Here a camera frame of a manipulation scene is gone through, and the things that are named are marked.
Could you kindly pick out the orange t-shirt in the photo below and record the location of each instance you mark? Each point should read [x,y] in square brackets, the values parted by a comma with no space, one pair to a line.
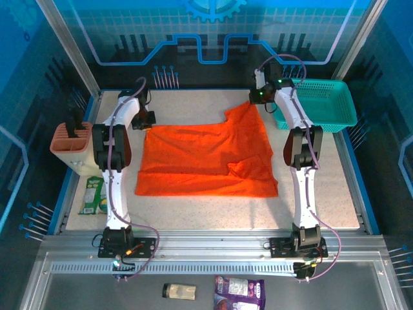
[200,161]

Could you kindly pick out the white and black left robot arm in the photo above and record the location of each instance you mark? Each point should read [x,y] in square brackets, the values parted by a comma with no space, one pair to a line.
[114,193]

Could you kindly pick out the teal plastic basket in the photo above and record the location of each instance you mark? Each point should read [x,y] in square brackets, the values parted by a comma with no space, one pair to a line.
[329,103]

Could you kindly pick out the beige knife block terracotta top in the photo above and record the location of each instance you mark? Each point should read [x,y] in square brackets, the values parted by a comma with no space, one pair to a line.
[69,151]

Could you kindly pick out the green snack bag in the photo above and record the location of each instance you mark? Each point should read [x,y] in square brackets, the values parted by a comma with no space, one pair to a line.
[93,197]

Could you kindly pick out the clear jar beige contents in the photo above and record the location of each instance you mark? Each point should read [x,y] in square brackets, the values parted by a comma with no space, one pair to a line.
[179,291]

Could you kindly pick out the purple snack bag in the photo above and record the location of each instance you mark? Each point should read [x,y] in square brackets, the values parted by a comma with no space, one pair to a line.
[238,292]

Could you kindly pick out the aluminium frame post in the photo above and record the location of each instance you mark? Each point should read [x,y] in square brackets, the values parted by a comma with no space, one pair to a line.
[355,42]
[69,48]

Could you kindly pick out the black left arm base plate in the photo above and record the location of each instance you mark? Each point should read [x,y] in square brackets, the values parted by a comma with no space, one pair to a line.
[145,247]

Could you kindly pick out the aluminium mounting rail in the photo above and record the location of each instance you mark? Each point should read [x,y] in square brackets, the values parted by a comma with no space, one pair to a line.
[209,239]

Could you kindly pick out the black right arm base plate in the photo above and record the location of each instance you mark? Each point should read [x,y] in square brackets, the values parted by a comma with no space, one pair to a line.
[277,247]

